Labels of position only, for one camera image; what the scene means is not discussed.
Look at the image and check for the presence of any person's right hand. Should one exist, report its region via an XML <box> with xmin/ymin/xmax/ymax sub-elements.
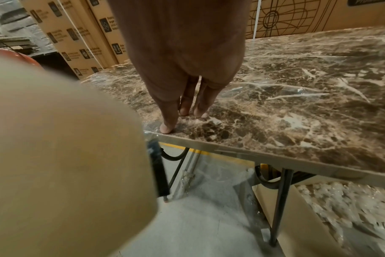
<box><xmin>111</xmin><ymin>0</ymin><xmax>254</xmax><ymax>135</ymax></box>

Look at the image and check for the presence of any yellow black tape dispenser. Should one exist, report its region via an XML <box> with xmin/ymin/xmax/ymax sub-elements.
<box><xmin>145</xmin><ymin>139</ymin><xmax>172</xmax><ymax>198</ymax></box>

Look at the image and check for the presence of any clear tape roll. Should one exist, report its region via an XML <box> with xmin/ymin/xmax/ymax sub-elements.
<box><xmin>0</xmin><ymin>49</ymin><xmax>333</xmax><ymax>257</ymax></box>

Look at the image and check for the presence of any flat cardboard sheet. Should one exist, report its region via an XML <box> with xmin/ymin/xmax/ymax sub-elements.
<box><xmin>252</xmin><ymin>183</ymin><xmax>346</xmax><ymax>257</ymax></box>

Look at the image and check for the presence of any printed appliance carton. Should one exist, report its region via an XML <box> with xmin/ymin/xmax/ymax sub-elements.
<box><xmin>20</xmin><ymin>0</ymin><xmax>107</xmax><ymax>81</ymax></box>

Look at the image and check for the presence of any red plastic chair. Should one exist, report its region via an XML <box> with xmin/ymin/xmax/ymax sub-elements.
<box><xmin>0</xmin><ymin>49</ymin><xmax>43</xmax><ymax>67</ymax></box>

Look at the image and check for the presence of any white packing strap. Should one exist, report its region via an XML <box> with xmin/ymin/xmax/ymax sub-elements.
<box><xmin>252</xmin><ymin>0</ymin><xmax>264</xmax><ymax>40</ymax></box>
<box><xmin>57</xmin><ymin>0</ymin><xmax>107</xmax><ymax>68</ymax></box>

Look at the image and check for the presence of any black metal table frame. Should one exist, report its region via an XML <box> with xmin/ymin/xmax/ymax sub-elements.
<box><xmin>160</xmin><ymin>146</ymin><xmax>318</xmax><ymax>249</ymax></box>

